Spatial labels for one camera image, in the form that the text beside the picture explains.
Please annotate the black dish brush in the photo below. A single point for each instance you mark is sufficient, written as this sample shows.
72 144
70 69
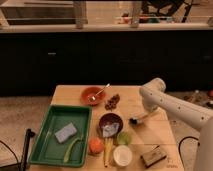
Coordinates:
136 120

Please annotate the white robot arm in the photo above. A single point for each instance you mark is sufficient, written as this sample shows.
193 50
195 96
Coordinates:
198 117

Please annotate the orange bowl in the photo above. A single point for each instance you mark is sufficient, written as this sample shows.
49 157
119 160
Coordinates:
89 92

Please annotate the brown crumbs pile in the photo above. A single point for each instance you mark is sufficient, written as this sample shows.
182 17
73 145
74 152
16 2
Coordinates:
112 102

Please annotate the metal spoon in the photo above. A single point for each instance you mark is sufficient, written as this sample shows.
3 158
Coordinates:
93 98

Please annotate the dark purple bowl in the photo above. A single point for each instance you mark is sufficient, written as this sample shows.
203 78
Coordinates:
110 118

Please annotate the crumpled white wrapper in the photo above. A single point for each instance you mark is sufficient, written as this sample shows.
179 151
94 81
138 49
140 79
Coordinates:
110 130

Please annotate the green lime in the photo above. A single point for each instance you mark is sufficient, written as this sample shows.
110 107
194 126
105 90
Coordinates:
123 138

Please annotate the yellow banana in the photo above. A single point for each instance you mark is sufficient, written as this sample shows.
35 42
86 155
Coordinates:
108 143

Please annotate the blue sponge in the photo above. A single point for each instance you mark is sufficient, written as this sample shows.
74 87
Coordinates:
66 132

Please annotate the orange fruit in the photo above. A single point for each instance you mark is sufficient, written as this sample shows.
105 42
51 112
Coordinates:
96 145

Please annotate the green plastic tray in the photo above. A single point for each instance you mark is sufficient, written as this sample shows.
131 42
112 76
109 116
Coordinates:
48 151

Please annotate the white cup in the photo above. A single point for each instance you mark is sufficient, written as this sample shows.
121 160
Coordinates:
122 155

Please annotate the black cabinet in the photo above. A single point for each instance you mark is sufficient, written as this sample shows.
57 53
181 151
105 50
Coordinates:
35 63

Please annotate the green vegetable peeler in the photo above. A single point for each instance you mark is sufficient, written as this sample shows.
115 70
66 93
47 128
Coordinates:
70 147

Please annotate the brown wooden block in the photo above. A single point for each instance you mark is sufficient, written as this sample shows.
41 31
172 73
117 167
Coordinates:
154 156

